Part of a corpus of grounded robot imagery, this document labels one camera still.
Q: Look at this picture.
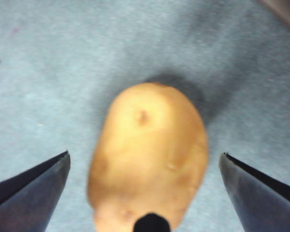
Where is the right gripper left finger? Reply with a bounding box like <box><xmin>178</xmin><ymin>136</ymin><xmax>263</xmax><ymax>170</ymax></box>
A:
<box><xmin>0</xmin><ymin>150</ymin><xmax>71</xmax><ymax>232</ymax></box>

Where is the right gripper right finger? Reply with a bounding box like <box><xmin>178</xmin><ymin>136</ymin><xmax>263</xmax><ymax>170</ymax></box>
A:
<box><xmin>218</xmin><ymin>152</ymin><xmax>290</xmax><ymax>232</ymax></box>

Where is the brown potato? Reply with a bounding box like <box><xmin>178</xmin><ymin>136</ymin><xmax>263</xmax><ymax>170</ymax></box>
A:
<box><xmin>87</xmin><ymin>82</ymin><xmax>210</xmax><ymax>232</ymax></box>

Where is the glass oven door with handle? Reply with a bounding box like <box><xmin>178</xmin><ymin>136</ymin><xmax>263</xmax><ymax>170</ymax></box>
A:
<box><xmin>257</xmin><ymin>0</ymin><xmax>290</xmax><ymax>37</ymax></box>

